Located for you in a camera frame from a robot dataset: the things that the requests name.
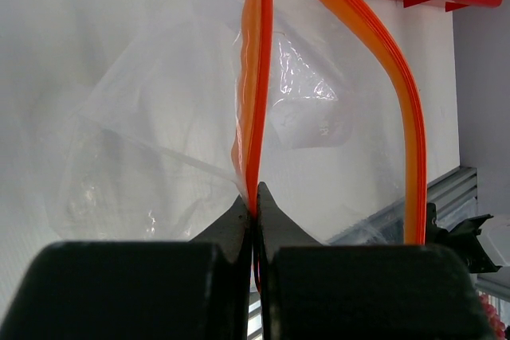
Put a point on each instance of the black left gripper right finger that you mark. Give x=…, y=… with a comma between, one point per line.
x=313, y=291

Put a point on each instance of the clear zip bag orange zipper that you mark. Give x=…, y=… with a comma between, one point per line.
x=314, y=98

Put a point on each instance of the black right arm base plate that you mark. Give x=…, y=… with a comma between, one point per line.
x=463, y=239

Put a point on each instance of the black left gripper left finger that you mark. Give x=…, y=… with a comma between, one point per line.
x=196, y=289

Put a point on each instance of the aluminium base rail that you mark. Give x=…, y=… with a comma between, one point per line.
x=450, y=199

